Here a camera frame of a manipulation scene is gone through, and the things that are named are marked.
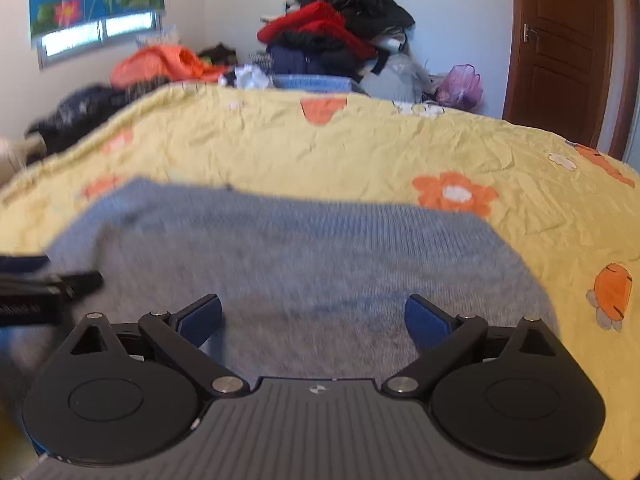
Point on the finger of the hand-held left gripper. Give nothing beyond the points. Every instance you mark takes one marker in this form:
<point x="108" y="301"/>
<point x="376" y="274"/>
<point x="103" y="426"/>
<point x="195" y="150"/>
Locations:
<point x="20" y="263"/>
<point x="82" y="282"/>

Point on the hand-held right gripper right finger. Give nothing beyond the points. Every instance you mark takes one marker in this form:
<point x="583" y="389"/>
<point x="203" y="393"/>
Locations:
<point x="425" y="322"/>

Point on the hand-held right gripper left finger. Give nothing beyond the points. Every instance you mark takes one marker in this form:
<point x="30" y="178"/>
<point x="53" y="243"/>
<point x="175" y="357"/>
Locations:
<point x="202" y="319"/>

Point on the pink mesh bag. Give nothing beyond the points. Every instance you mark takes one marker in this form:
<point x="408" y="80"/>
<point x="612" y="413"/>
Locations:
<point x="460" y="85"/>

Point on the clear plastic bag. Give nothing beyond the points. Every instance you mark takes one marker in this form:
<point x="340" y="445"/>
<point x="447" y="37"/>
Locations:
<point x="405" y="75"/>

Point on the brown wooden door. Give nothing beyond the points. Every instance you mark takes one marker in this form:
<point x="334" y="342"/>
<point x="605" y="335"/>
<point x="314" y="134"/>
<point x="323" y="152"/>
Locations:
<point x="560" y="60"/>

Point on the orange garment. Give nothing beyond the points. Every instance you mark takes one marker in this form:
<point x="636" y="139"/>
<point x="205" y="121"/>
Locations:
<point x="160" y="62"/>

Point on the navy patterned garment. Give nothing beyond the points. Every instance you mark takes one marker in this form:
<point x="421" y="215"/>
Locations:
<point x="85" y="105"/>

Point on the white printed cloth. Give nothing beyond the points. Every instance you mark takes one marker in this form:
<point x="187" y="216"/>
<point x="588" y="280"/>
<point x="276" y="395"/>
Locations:
<point x="252" y="77"/>

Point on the dark cloth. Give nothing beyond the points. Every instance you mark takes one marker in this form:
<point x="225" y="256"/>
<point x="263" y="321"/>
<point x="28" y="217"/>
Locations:
<point x="217" y="54"/>

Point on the grey blue knit sweater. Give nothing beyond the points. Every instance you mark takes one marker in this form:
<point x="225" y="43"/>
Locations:
<point x="300" y="260"/>

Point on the dark purple garment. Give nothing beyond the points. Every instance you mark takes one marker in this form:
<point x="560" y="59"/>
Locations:
<point x="295" y="60"/>

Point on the red garment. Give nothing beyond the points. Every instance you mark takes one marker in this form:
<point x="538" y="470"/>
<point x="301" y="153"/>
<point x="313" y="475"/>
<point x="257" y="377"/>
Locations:
<point x="310" y="20"/>

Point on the black garment on pile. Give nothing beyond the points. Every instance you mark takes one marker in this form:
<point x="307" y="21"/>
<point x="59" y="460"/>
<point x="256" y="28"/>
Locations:
<point x="360" y="0"/>

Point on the yellow flower print blanket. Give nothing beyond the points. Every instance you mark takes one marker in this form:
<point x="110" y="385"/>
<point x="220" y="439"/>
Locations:
<point x="350" y="150"/>

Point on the light blue cloth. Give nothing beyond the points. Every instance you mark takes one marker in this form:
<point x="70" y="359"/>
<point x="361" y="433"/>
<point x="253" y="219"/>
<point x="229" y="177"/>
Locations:
<point x="320" y="83"/>

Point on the window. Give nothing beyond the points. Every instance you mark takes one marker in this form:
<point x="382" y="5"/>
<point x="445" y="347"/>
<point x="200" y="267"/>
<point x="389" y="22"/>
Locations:
<point x="75" y="38"/>

